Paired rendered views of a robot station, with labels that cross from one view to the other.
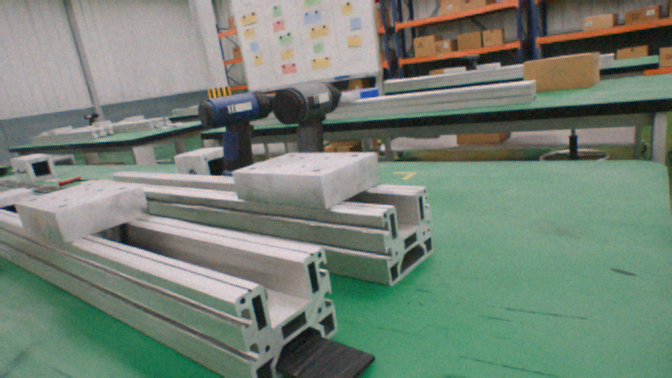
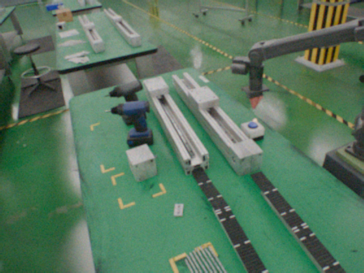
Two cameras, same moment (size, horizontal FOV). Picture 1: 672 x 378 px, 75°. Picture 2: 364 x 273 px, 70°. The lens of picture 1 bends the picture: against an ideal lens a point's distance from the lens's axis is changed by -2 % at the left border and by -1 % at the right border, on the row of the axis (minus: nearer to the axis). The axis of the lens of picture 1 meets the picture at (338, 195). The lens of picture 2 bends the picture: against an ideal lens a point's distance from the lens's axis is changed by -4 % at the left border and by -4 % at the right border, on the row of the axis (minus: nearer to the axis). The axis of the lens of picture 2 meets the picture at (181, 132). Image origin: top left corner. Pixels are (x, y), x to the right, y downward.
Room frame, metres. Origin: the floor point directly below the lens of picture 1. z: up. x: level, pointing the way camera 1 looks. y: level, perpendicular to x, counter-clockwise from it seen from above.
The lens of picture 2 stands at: (1.70, 0.94, 1.56)
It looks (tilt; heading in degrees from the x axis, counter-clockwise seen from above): 35 degrees down; 214
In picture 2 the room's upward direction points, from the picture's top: 6 degrees counter-clockwise
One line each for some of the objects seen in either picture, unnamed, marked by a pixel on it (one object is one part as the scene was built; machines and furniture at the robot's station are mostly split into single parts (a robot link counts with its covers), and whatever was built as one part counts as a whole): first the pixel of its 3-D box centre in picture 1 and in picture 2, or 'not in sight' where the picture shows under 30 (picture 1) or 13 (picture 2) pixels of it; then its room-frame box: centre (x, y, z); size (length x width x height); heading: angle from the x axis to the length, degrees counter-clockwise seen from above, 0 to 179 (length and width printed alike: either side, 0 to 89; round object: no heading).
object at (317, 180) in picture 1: (307, 186); (156, 88); (0.57, 0.04, 0.87); 0.16 x 0.11 x 0.07; 49
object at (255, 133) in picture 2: not in sight; (250, 131); (0.68, 0.64, 0.81); 0.10 x 0.08 x 0.06; 139
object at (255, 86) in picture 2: not in sight; (255, 84); (0.68, 0.65, 1.05); 0.10 x 0.07 x 0.07; 139
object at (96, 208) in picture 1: (84, 217); (203, 99); (0.59, 0.35, 0.87); 0.16 x 0.11 x 0.07; 49
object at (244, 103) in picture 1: (255, 144); (130, 123); (0.94, 0.16, 0.89); 0.20 x 0.08 x 0.22; 124
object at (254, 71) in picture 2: not in sight; (255, 69); (0.68, 0.64, 1.11); 0.07 x 0.06 x 0.07; 92
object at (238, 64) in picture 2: not in sight; (246, 61); (0.68, 0.61, 1.15); 0.12 x 0.09 x 0.12; 92
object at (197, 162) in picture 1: (201, 171); (144, 162); (1.08, 0.33, 0.83); 0.11 x 0.10 x 0.10; 145
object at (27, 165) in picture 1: (34, 169); not in sight; (1.74, 1.18, 0.83); 0.11 x 0.10 x 0.10; 136
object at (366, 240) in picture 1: (206, 207); (169, 116); (0.73, 0.23, 0.82); 0.80 x 0.10 x 0.09; 49
